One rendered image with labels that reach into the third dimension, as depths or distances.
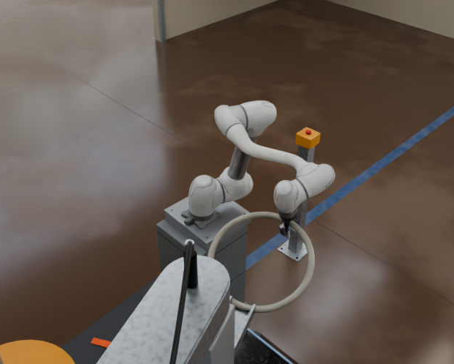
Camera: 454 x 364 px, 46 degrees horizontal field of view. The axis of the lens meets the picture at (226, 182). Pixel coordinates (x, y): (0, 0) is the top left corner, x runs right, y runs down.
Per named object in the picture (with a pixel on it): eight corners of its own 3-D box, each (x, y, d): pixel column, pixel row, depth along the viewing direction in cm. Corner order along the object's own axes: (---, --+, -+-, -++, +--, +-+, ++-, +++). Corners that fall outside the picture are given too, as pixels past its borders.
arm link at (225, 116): (226, 123, 251) (251, 117, 257) (209, 101, 262) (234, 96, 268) (223, 144, 261) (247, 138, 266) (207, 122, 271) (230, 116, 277)
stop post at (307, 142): (312, 248, 420) (329, 131, 355) (297, 262, 409) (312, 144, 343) (291, 237, 431) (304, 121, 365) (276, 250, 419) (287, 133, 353)
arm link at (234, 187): (209, 188, 324) (241, 180, 333) (221, 209, 316) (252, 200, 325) (234, 97, 264) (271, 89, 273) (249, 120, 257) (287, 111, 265)
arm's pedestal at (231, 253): (154, 308, 372) (143, 223, 324) (206, 271, 400) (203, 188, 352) (201, 352, 344) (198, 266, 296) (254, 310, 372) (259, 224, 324)
